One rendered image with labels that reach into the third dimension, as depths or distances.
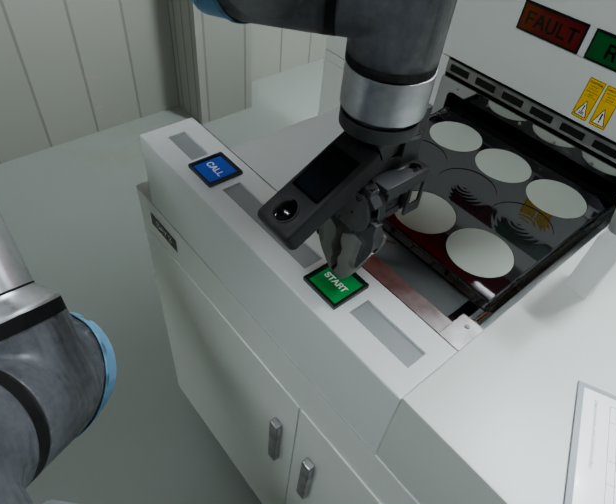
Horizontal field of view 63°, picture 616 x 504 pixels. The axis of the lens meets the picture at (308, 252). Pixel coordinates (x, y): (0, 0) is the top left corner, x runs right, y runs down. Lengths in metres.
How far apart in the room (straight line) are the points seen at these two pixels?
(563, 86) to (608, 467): 0.65
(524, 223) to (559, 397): 0.35
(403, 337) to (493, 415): 0.12
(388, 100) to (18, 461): 0.38
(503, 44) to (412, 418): 0.73
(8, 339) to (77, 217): 1.71
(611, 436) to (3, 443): 0.52
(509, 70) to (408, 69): 0.66
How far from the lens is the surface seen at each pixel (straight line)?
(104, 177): 2.34
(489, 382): 0.56
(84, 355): 0.52
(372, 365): 0.54
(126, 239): 2.04
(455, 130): 1.03
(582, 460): 0.56
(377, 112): 0.41
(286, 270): 0.60
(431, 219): 0.80
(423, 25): 0.39
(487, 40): 1.07
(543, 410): 0.57
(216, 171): 0.73
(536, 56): 1.02
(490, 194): 0.89
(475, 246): 0.79
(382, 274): 0.73
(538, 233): 0.86
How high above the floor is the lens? 1.41
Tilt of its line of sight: 47 degrees down
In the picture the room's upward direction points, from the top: 7 degrees clockwise
